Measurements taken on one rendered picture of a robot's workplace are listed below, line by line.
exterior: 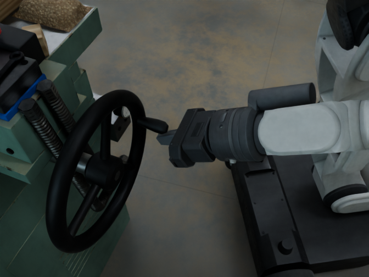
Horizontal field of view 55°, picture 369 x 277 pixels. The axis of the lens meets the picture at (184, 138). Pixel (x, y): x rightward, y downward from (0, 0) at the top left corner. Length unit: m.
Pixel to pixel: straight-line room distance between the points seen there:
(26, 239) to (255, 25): 1.86
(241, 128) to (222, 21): 1.83
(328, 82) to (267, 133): 0.46
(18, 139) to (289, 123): 0.38
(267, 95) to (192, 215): 0.98
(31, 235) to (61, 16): 0.47
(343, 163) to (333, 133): 0.53
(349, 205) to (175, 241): 0.64
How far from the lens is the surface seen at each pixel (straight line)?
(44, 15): 0.79
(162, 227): 1.45
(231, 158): 0.57
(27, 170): 0.60
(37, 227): 0.88
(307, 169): 1.45
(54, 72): 0.59
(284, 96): 0.54
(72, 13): 0.78
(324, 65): 0.89
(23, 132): 0.56
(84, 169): 0.63
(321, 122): 0.48
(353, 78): 0.76
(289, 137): 0.49
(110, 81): 1.96
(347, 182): 1.23
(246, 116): 0.54
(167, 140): 0.66
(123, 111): 0.90
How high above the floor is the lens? 1.34
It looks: 53 degrees down
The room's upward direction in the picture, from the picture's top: straight up
